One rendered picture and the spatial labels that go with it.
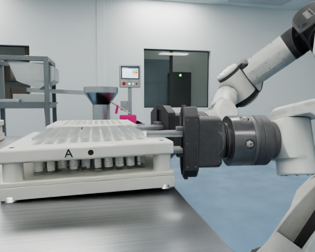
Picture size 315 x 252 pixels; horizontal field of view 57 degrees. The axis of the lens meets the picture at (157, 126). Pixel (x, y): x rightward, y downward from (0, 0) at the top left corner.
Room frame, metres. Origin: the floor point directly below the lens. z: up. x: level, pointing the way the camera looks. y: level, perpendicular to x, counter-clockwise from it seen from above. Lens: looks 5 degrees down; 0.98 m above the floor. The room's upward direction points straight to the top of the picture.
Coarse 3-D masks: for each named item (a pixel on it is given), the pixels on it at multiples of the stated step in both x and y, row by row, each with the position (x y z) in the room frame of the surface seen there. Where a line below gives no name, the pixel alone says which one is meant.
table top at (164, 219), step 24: (0, 144) 0.92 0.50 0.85; (0, 168) 0.58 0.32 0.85; (120, 192) 0.43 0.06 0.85; (144, 192) 0.43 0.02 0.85; (168, 192) 0.43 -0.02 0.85; (0, 216) 0.34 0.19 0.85; (24, 216) 0.34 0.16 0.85; (48, 216) 0.34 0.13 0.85; (72, 216) 0.34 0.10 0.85; (96, 216) 0.34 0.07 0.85; (120, 216) 0.34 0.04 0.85; (144, 216) 0.34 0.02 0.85; (168, 216) 0.34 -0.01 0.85; (192, 216) 0.34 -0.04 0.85; (0, 240) 0.28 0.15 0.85; (24, 240) 0.28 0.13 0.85; (48, 240) 0.28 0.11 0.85; (72, 240) 0.28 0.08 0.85; (96, 240) 0.28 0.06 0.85; (120, 240) 0.28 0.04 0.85; (144, 240) 0.28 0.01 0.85; (168, 240) 0.28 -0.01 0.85; (192, 240) 0.28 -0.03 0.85; (216, 240) 0.28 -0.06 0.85
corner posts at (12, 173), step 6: (156, 156) 0.43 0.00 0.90; (162, 156) 0.43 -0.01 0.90; (168, 156) 0.44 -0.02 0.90; (156, 162) 0.43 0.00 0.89; (162, 162) 0.43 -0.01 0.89; (168, 162) 0.44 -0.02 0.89; (6, 168) 0.39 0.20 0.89; (12, 168) 0.39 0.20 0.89; (18, 168) 0.39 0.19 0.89; (156, 168) 0.43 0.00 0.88; (162, 168) 0.43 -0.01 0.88; (168, 168) 0.44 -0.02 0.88; (6, 174) 0.39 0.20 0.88; (12, 174) 0.39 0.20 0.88; (18, 174) 0.39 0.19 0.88; (6, 180) 0.39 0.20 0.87; (12, 180) 0.39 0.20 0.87; (18, 180) 0.39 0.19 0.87
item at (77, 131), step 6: (102, 126) 0.60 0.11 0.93; (114, 126) 0.59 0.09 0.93; (120, 126) 0.59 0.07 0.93; (54, 132) 0.50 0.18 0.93; (60, 132) 0.49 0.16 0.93; (66, 132) 0.50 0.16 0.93; (72, 132) 0.49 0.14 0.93; (78, 132) 0.49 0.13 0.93; (84, 132) 0.49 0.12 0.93; (96, 132) 0.48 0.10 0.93; (102, 132) 0.50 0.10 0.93; (108, 132) 0.48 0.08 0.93; (114, 132) 0.48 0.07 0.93; (120, 132) 0.47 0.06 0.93; (126, 132) 0.47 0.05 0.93; (54, 138) 0.45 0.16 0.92; (66, 138) 0.47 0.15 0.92; (54, 162) 0.45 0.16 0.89; (66, 162) 0.45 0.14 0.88; (78, 162) 0.46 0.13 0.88; (114, 162) 0.49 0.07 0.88; (78, 168) 0.46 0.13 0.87
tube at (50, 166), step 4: (48, 136) 0.44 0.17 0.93; (52, 136) 0.44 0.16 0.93; (44, 140) 0.43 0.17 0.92; (48, 140) 0.43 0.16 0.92; (52, 140) 0.44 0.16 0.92; (48, 164) 0.43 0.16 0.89; (52, 164) 0.43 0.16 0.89; (48, 168) 0.43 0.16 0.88; (52, 168) 0.43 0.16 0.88; (48, 172) 0.43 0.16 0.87; (52, 172) 0.43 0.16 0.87
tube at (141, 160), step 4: (136, 132) 0.47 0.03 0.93; (140, 132) 0.47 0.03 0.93; (136, 136) 0.46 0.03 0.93; (140, 136) 0.46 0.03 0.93; (140, 156) 0.46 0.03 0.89; (144, 156) 0.46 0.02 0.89; (140, 160) 0.46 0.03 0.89; (144, 160) 0.46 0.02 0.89; (140, 164) 0.46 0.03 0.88; (144, 164) 0.46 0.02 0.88
